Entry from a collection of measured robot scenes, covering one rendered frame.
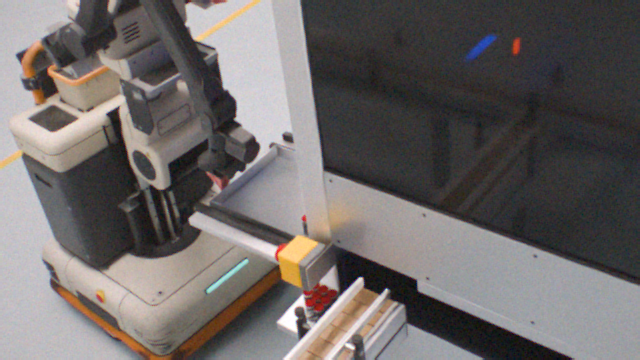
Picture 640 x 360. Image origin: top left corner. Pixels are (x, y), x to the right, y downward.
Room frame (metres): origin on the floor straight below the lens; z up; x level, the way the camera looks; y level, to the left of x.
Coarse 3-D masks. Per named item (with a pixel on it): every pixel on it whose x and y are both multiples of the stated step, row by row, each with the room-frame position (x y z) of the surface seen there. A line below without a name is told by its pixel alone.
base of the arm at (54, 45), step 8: (56, 32) 2.00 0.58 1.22; (40, 40) 1.99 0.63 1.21; (48, 40) 1.99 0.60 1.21; (56, 40) 1.97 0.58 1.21; (48, 48) 1.97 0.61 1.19; (56, 48) 1.98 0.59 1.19; (64, 48) 1.96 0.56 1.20; (56, 56) 1.96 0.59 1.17; (64, 56) 1.97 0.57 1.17; (72, 56) 1.96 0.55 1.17; (56, 64) 1.96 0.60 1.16; (64, 64) 1.96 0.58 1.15
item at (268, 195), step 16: (256, 160) 1.76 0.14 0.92; (272, 160) 1.80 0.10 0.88; (288, 160) 1.79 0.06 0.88; (240, 176) 1.71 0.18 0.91; (256, 176) 1.74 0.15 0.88; (272, 176) 1.73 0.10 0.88; (288, 176) 1.72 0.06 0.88; (224, 192) 1.66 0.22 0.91; (240, 192) 1.68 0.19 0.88; (256, 192) 1.67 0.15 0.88; (272, 192) 1.66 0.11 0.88; (288, 192) 1.65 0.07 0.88; (224, 208) 1.59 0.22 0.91; (240, 208) 1.62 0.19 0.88; (256, 208) 1.61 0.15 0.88; (272, 208) 1.60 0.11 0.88; (288, 208) 1.59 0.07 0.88; (304, 208) 1.58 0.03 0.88; (256, 224) 1.53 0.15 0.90; (272, 224) 1.54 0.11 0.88; (288, 224) 1.53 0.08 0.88
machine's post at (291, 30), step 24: (288, 0) 1.30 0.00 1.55; (288, 24) 1.31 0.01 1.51; (288, 48) 1.31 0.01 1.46; (288, 72) 1.32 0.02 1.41; (288, 96) 1.33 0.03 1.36; (312, 96) 1.29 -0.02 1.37; (312, 120) 1.29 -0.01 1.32; (312, 144) 1.30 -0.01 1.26; (312, 168) 1.31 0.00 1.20; (312, 192) 1.31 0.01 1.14; (312, 216) 1.32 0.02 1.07; (336, 264) 1.29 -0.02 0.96; (336, 288) 1.29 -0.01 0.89
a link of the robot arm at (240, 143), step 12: (204, 120) 1.61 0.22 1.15; (228, 120) 1.64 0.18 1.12; (216, 132) 1.61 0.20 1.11; (228, 132) 1.61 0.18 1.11; (240, 132) 1.60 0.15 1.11; (228, 144) 1.60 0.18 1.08; (240, 144) 1.58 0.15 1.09; (252, 144) 1.58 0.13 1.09; (240, 156) 1.57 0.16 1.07; (252, 156) 1.59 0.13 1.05
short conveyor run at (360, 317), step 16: (352, 288) 1.20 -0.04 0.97; (336, 304) 1.17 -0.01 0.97; (352, 304) 1.20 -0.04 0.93; (368, 304) 1.19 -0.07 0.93; (384, 304) 1.19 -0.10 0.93; (400, 304) 1.18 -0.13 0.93; (304, 320) 1.14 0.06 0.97; (320, 320) 1.13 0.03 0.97; (336, 320) 1.16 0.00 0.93; (352, 320) 1.16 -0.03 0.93; (368, 320) 1.13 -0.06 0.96; (384, 320) 1.14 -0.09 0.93; (400, 320) 1.16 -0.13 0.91; (304, 336) 1.13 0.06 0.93; (320, 336) 1.13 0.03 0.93; (336, 336) 1.12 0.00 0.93; (352, 336) 1.06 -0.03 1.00; (368, 336) 1.11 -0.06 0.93; (384, 336) 1.12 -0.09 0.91; (400, 336) 1.16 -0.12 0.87; (304, 352) 1.10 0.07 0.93; (320, 352) 1.09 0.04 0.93; (336, 352) 1.05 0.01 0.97; (352, 352) 1.08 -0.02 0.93; (368, 352) 1.08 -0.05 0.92; (384, 352) 1.12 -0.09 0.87
